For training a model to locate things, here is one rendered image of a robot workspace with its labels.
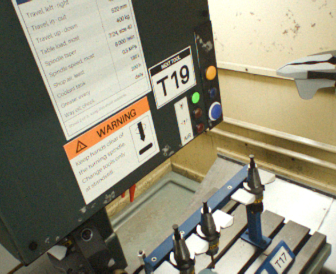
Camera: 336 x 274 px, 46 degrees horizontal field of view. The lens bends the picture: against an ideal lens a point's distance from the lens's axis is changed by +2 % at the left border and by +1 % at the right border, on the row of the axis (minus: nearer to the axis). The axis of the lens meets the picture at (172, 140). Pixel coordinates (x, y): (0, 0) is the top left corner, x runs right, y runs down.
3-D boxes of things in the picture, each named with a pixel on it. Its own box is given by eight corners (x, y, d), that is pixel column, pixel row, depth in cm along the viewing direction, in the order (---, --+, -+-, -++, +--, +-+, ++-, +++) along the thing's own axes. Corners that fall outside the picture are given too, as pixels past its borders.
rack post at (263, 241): (272, 241, 140) (267, 175, 124) (263, 250, 137) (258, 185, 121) (248, 229, 146) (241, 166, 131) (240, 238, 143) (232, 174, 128)
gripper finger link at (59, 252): (39, 262, 83) (70, 279, 78) (29, 244, 79) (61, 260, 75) (50, 252, 85) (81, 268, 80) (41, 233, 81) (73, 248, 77)
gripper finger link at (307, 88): (276, 104, 67) (335, 101, 65) (275, 73, 64) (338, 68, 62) (277, 96, 70) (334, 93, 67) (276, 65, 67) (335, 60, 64)
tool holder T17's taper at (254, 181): (250, 177, 121) (249, 160, 117) (264, 181, 118) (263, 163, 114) (243, 185, 118) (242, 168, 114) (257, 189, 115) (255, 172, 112)
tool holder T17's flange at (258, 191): (250, 181, 123) (250, 174, 122) (268, 186, 119) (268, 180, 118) (240, 193, 119) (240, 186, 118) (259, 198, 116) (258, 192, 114)
